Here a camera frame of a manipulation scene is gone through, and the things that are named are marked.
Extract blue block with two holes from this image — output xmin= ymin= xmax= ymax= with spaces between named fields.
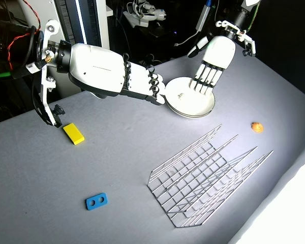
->
xmin=85 ymin=192 xmax=108 ymax=211

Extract white cable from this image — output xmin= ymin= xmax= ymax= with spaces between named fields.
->
xmin=174 ymin=30 xmax=199 ymax=47

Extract white column with black panel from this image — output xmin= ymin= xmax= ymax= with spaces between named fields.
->
xmin=17 ymin=0 xmax=111 ymax=97

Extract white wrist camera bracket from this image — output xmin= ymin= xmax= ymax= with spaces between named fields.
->
xmin=216 ymin=20 xmax=257 ymax=57
xmin=32 ymin=19 xmax=66 ymax=128

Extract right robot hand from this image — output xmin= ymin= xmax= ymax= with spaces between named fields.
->
xmin=57 ymin=40 xmax=166 ymax=106

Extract silver wire dish rack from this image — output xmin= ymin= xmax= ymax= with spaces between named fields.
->
xmin=147 ymin=124 xmax=274 ymax=228

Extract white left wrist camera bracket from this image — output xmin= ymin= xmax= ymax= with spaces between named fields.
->
xmin=216 ymin=20 xmax=257 ymax=57

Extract small orange toy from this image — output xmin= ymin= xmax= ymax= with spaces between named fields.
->
xmin=251 ymin=121 xmax=264 ymax=134

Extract yellow rectangular block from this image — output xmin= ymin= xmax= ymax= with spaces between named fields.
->
xmin=63 ymin=123 xmax=85 ymax=146

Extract white plastic device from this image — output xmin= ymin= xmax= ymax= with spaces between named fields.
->
xmin=123 ymin=0 xmax=167 ymax=28

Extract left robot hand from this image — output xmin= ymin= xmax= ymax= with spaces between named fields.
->
xmin=187 ymin=35 xmax=236 ymax=95

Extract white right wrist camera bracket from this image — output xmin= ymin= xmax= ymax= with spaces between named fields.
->
xmin=32 ymin=19 xmax=66 ymax=128

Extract white plate with small print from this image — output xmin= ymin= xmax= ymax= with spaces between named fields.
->
xmin=165 ymin=77 xmax=216 ymax=116
xmin=167 ymin=103 xmax=214 ymax=119

